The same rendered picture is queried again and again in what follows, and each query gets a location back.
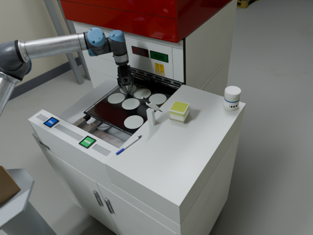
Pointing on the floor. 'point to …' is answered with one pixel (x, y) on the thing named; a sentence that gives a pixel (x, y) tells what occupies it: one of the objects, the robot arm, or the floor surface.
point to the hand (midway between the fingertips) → (127, 93)
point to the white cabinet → (224, 167)
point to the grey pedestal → (22, 209)
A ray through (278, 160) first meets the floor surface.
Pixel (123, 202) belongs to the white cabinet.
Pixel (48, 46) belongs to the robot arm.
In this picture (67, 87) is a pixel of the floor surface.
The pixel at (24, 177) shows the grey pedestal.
